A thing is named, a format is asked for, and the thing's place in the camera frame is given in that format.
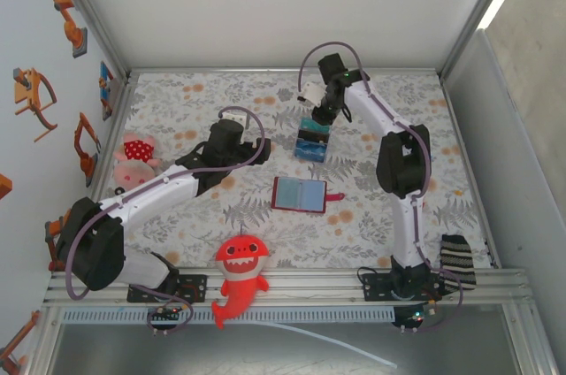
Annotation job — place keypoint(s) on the red card holder wallet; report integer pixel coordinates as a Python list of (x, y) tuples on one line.
[(296, 193)]

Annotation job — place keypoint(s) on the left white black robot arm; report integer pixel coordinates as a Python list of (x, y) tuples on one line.
[(146, 196)]

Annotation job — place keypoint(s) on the teal card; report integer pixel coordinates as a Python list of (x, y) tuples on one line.
[(306, 127)]

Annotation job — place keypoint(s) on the black card white print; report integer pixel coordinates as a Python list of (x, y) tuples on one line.
[(314, 136)]

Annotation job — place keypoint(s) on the blue card box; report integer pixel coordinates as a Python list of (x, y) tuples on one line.
[(311, 141)]

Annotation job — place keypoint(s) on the blue wave print card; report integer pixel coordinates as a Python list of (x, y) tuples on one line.
[(311, 153)]

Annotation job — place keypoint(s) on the floral pattern table mat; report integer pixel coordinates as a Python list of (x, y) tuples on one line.
[(199, 96)]

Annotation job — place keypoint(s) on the pink pig plush toy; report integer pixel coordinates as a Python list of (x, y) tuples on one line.
[(132, 171)]

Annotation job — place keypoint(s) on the red shark plush toy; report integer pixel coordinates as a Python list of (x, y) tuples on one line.
[(241, 260)]

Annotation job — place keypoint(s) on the left small circuit board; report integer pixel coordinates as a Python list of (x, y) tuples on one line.
[(165, 314)]

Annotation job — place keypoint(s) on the small circuit board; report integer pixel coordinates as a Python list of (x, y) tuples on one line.
[(409, 319), (165, 314)]

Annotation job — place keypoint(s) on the black white striped pouch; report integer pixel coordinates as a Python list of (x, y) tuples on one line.
[(460, 260)]

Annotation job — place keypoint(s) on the right small circuit board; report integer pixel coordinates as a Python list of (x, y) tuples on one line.
[(409, 319)]

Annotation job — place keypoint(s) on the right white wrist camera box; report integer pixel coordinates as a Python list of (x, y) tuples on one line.
[(313, 94)]

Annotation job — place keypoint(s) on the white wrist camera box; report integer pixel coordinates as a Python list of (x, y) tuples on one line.
[(313, 94), (234, 118)]

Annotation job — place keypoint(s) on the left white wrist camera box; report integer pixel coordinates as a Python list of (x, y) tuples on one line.
[(234, 118)]

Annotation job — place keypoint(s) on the thin aluminium frame rail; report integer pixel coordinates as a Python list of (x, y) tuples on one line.
[(221, 70)]

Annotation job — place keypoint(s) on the aluminium side rail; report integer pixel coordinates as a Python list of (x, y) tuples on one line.
[(120, 105)]

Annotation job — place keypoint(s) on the blue orange machine wall sticker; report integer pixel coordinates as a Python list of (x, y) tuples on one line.
[(106, 87)]

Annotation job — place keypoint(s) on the wide aluminium frame rail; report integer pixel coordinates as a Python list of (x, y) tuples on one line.
[(309, 286)]

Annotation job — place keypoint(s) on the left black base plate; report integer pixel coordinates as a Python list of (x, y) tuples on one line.
[(196, 288)]

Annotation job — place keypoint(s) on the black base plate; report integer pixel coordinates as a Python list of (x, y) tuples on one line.
[(196, 288), (376, 288)]

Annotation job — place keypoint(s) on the aluminium frame post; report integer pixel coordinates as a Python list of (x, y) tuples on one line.
[(476, 8), (88, 8)]

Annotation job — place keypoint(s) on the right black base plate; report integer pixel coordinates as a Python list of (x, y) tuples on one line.
[(376, 288)]

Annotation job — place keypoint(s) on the orange claw wall sticker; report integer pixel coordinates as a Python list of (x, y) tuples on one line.
[(26, 92)]

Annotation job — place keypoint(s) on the orange wall sticker fragment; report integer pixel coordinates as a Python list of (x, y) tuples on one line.
[(4, 187)]

